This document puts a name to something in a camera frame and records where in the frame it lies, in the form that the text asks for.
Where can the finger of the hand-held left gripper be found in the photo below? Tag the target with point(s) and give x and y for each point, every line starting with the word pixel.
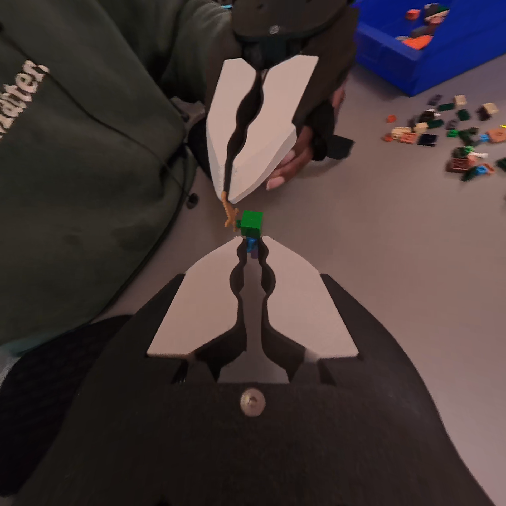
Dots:
pixel 276 118
pixel 223 118

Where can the scatter of small loose bricks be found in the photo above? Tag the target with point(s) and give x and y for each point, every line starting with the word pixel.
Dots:
pixel 454 134

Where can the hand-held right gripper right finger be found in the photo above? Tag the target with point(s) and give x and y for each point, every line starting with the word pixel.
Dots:
pixel 308 312

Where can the heap of mixed bricks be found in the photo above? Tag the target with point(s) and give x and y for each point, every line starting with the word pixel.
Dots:
pixel 423 27

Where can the person's left forearm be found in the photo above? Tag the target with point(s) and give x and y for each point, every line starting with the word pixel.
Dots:
pixel 197 39

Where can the person's left hand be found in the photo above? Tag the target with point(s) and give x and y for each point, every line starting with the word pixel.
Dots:
pixel 300 158

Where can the dark green hoodie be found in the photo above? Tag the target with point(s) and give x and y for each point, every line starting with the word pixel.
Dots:
pixel 79 178

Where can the gold toy sword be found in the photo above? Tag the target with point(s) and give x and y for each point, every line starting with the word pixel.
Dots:
pixel 229 211

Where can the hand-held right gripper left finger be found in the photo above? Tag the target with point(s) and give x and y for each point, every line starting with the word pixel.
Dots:
pixel 193 312

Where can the blue plastic bin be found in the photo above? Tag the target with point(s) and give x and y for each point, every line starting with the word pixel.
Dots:
pixel 395 59

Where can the green headed toy minifigure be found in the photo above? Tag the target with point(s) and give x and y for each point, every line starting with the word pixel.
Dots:
pixel 251 223

